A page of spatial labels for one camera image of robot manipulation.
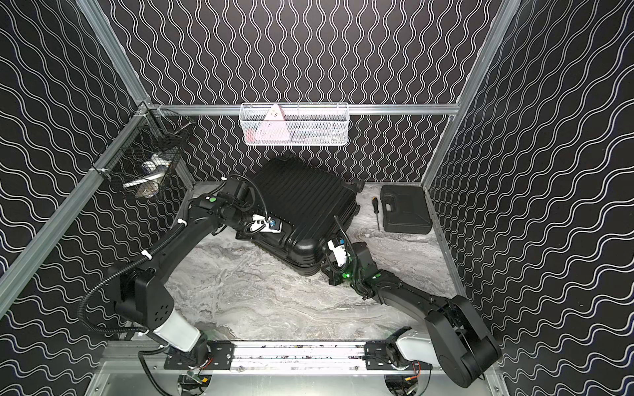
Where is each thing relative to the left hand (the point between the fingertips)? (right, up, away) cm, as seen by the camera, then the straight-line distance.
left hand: (261, 221), depth 83 cm
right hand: (+21, -16, +2) cm, 27 cm away
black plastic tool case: (+56, +4, +20) cm, 59 cm away
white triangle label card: (+3, +34, +6) cm, 35 cm away
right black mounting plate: (+37, -40, -10) cm, 55 cm away
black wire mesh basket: (-46, +24, +9) cm, 53 cm away
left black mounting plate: (-10, -41, -9) cm, 43 cm away
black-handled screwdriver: (+45, +4, +26) cm, 52 cm away
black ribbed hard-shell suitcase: (+17, +5, +2) cm, 18 cm away
